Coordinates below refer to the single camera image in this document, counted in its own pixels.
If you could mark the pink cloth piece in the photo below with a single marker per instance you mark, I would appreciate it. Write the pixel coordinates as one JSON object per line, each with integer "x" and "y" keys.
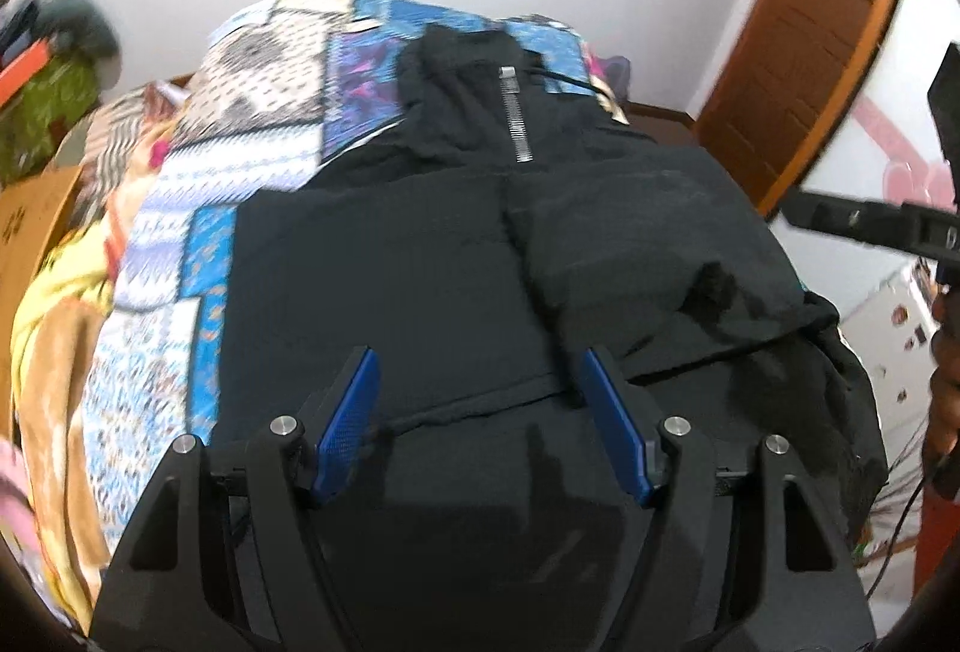
{"x": 157, "y": 153}

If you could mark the white cabinet with stickers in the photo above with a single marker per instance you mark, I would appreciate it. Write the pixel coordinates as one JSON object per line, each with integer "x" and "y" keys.
{"x": 885, "y": 352}

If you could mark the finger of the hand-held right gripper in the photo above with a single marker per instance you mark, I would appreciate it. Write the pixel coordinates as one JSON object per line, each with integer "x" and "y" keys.
{"x": 847, "y": 218}

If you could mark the wooden bed headboard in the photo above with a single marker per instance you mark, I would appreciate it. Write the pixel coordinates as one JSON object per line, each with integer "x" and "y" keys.
{"x": 660, "y": 113}

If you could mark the striped orange white blanket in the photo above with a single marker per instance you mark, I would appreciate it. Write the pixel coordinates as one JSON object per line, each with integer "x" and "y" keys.
{"x": 112, "y": 127}

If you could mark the brown wooden door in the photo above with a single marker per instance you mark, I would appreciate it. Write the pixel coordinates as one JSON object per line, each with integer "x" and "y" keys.
{"x": 810, "y": 21}

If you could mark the black zip jacket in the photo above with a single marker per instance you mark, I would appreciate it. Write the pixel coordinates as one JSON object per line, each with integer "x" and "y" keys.
{"x": 420, "y": 262}

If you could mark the red cloth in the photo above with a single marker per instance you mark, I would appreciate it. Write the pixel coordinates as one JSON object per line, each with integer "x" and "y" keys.
{"x": 937, "y": 539}

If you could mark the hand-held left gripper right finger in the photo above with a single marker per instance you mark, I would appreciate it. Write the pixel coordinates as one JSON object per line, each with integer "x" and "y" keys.
{"x": 616, "y": 423}

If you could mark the brown cardboard box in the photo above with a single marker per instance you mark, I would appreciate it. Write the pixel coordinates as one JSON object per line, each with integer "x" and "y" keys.
{"x": 30, "y": 224}

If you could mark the person's right hand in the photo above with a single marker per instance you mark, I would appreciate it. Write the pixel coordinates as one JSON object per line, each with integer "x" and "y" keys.
{"x": 946, "y": 389}

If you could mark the green cloth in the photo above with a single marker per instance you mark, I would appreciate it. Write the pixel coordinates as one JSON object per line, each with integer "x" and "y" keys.
{"x": 45, "y": 112}

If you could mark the yellow orange printed blanket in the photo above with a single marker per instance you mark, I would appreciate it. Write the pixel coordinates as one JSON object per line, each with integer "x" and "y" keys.
{"x": 60, "y": 337}

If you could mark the orange box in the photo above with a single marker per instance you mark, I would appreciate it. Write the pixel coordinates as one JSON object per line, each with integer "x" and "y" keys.
{"x": 22, "y": 68}

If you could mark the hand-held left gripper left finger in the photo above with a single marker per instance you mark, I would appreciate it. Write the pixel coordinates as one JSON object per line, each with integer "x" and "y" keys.
{"x": 346, "y": 423}

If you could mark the blue patchwork blanket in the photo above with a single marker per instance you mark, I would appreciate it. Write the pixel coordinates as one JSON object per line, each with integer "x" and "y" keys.
{"x": 255, "y": 97}

